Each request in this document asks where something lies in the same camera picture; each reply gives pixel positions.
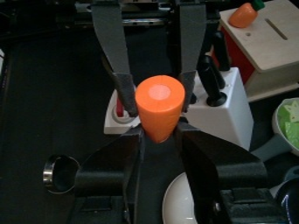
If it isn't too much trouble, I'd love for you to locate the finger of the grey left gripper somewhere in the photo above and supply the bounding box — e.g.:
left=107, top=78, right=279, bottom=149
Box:
left=176, top=0, right=208, bottom=114
left=90, top=0, right=140, bottom=118

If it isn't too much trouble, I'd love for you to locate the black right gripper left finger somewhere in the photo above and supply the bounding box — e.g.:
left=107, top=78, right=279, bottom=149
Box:
left=70, top=125, right=147, bottom=224

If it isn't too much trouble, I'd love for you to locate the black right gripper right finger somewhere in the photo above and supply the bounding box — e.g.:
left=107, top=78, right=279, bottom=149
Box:
left=174, top=122, right=290, bottom=224

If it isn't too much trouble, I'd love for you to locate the orange toy carrot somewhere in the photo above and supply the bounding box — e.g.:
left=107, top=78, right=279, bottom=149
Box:
left=135, top=74, right=187, bottom=144

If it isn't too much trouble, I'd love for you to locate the round white plate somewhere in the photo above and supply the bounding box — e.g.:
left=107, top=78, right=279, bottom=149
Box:
left=162, top=171, right=200, bottom=224

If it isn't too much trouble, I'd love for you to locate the small orange toy vegetable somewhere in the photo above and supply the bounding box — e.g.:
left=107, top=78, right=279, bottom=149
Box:
left=227, top=0, right=267, bottom=29

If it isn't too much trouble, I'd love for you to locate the white knife block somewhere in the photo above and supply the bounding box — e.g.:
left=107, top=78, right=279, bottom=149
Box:
left=182, top=66, right=255, bottom=152

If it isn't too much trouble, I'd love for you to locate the black toy pot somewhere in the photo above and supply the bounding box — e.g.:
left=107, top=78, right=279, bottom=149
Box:
left=275, top=165, right=299, bottom=224

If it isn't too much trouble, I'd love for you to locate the wooden box with red sides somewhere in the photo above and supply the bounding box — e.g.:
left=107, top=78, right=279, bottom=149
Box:
left=210, top=0, right=299, bottom=103

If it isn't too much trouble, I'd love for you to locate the grey pan with green vegetables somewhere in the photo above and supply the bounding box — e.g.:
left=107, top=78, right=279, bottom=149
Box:
left=248, top=97, right=299, bottom=163

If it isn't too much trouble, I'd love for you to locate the black toy knife handle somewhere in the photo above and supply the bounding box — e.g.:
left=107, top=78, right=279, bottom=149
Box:
left=196, top=54, right=230, bottom=108
left=210, top=30, right=231, bottom=73

